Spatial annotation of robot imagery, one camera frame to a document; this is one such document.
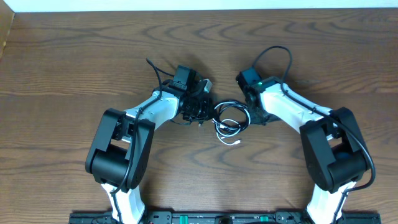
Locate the black usb cable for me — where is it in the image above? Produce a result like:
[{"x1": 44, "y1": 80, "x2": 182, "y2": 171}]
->
[{"x1": 197, "y1": 99, "x2": 251, "y2": 139}]

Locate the white cable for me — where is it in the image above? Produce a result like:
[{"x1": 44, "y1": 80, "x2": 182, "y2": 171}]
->
[{"x1": 214, "y1": 107, "x2": 252, "y2": 146}]

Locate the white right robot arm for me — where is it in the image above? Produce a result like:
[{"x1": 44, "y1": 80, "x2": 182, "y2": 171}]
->
[{"x1": 236, "y1": 68, "x2": 373, "y2": 223}]

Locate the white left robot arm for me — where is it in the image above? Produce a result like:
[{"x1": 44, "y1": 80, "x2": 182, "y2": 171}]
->
[{"x1": 85, "y1": 65, "x2": 214, "y2": 223}]

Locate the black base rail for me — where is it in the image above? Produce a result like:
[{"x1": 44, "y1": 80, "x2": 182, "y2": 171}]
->
[{"x1": 68, "y1": 211, "x2": 382, "y2": 224}]

